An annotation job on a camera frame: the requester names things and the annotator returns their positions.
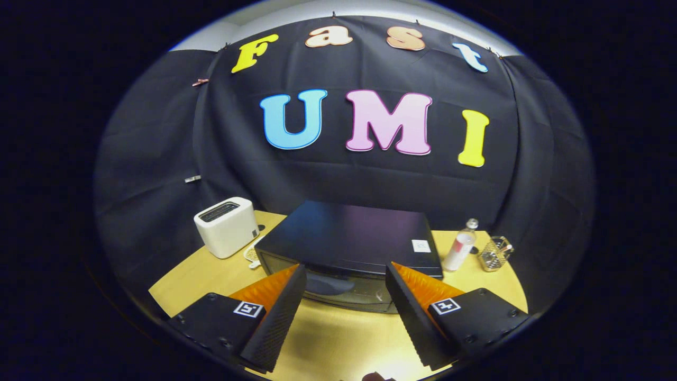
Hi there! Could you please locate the wire mesh basket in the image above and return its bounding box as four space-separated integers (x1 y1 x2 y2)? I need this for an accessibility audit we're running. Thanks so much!
478 236 515 273

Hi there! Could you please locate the black toaster oven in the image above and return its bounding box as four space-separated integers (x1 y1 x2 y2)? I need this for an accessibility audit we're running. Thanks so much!
254 199 444 314

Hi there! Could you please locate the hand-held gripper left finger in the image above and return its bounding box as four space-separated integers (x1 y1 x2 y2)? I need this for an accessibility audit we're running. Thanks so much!
168 264 307 374

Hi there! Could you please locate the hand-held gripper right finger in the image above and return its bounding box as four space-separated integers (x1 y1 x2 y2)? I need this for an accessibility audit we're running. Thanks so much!
385 261 529 371

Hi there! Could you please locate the clear plastic bottle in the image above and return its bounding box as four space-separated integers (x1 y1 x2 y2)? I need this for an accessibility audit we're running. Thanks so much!
442 218 479 272

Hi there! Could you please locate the white toaster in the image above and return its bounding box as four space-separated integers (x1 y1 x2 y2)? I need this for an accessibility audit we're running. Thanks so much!
194 197 260 259

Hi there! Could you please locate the white power cord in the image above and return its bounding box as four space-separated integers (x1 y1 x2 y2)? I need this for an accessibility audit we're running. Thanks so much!
243 243 263 269

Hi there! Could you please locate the black backdrop cloth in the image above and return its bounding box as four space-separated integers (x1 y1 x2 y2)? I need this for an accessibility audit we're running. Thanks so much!
94 15 596 318

